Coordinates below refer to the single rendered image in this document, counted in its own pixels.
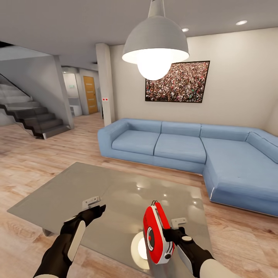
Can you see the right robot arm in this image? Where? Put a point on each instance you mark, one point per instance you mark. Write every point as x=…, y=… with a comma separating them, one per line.
x=200, y=262

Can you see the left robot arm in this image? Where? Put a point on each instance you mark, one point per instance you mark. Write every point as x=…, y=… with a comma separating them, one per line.
x=58, y=259

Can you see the radio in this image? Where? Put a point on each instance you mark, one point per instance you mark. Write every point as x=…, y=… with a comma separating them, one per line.
x=154, y=220

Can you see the picture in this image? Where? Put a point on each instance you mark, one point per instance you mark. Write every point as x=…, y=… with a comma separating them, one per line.
x=184, y=82

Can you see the sofa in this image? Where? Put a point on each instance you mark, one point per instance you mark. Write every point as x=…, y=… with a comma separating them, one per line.
x=239, y=164

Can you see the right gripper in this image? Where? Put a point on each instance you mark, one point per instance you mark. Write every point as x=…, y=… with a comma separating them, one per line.
x=170, y=234

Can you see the standing mirror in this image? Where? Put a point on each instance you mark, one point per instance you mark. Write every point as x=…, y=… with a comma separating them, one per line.
x=100, y=102

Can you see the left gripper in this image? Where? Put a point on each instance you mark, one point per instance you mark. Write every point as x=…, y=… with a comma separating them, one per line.
x=94, y=212

